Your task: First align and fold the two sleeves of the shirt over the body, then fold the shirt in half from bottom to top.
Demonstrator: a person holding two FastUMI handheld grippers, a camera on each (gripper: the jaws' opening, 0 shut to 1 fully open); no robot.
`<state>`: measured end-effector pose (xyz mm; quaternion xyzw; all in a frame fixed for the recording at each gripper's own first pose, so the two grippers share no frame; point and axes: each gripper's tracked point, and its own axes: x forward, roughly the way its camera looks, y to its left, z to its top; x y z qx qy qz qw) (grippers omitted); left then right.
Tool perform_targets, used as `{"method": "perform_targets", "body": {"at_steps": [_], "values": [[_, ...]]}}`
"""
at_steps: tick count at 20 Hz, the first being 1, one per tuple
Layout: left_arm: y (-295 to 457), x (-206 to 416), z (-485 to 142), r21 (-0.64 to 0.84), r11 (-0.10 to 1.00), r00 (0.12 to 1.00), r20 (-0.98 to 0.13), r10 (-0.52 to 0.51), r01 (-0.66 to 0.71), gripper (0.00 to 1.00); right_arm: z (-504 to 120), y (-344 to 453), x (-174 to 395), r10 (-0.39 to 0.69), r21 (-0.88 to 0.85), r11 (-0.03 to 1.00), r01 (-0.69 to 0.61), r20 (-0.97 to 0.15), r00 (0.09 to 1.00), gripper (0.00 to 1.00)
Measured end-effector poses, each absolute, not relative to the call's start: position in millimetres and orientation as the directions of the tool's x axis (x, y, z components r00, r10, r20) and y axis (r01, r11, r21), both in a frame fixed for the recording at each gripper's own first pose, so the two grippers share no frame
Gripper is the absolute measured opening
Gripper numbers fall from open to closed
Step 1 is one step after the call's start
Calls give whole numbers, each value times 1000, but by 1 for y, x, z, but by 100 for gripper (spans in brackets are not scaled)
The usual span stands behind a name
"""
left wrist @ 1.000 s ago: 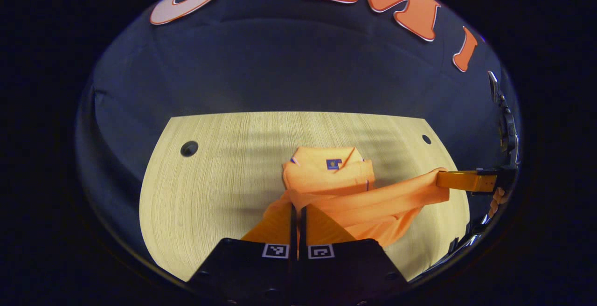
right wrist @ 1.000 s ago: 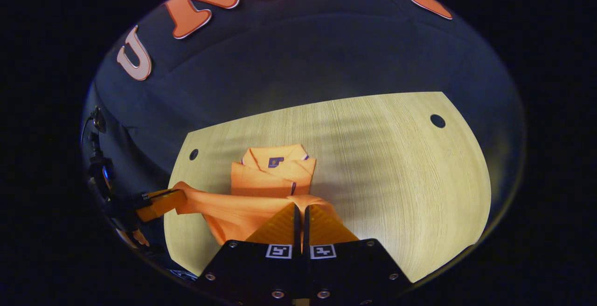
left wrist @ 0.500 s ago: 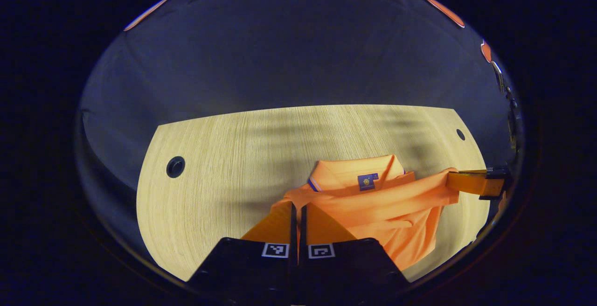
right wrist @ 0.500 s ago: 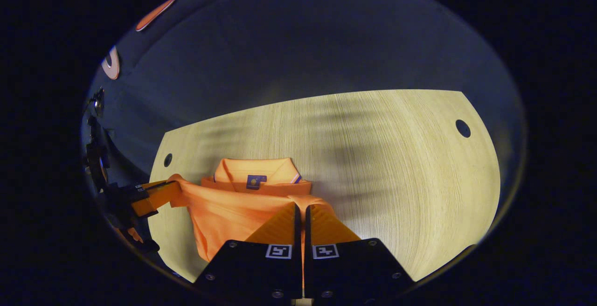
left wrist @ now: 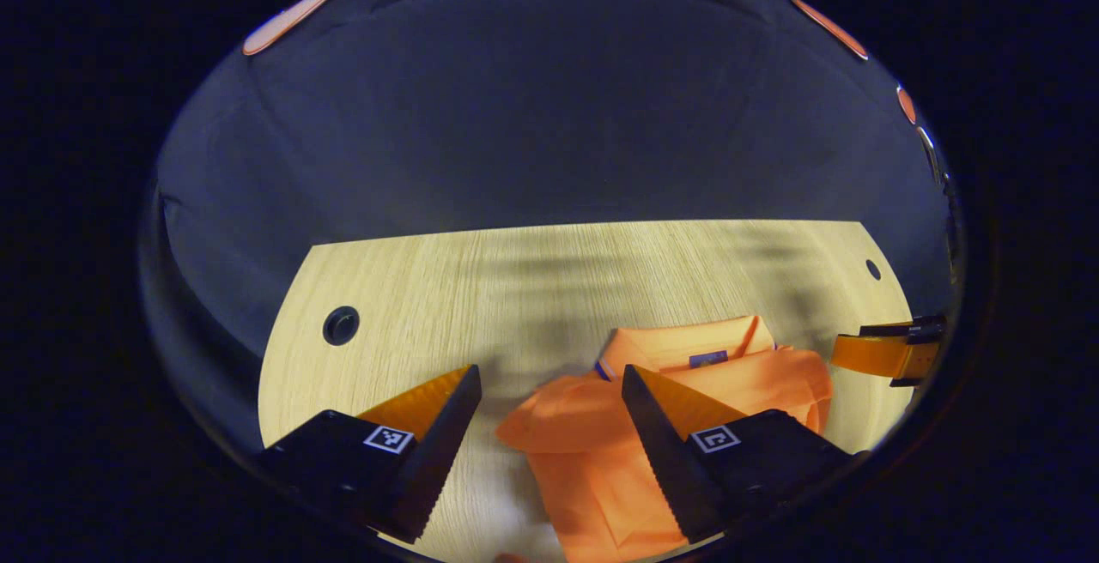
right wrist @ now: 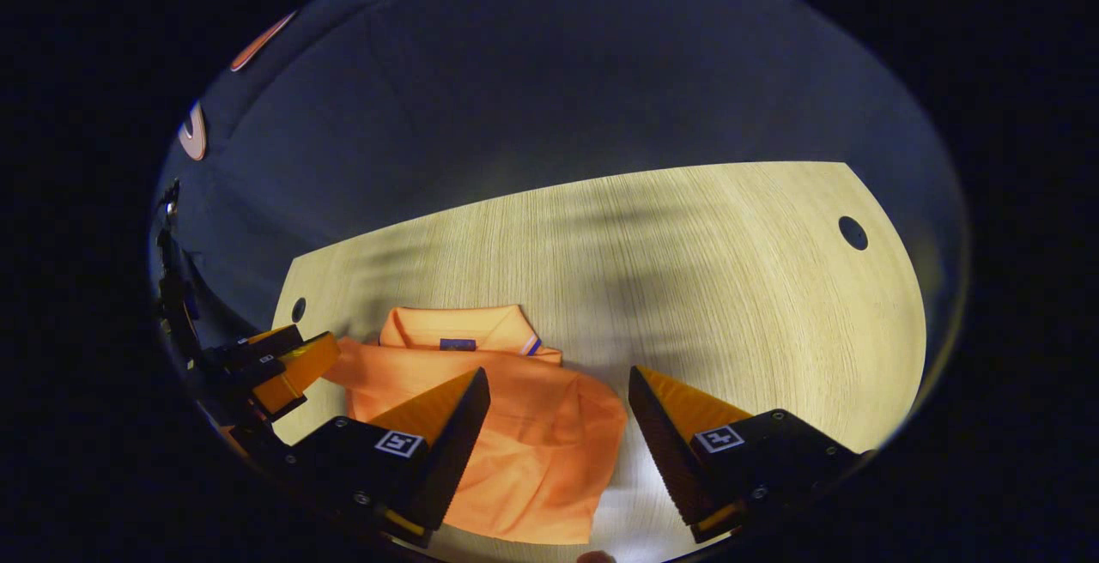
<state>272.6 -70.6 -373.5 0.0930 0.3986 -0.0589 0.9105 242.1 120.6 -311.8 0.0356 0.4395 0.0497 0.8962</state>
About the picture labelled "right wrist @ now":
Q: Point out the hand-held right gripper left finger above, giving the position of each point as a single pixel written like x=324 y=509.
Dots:
x=459 y=447

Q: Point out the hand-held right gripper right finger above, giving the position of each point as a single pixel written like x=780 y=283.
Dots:
x=665 y=451

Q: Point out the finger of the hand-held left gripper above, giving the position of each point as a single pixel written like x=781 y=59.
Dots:
x=296 y=370
x=270 y=340

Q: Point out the orange T-shirt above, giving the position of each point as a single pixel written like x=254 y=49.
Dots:
x=549 y=443

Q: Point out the black backdrop cloth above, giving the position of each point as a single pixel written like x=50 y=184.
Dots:
x=558 y=74

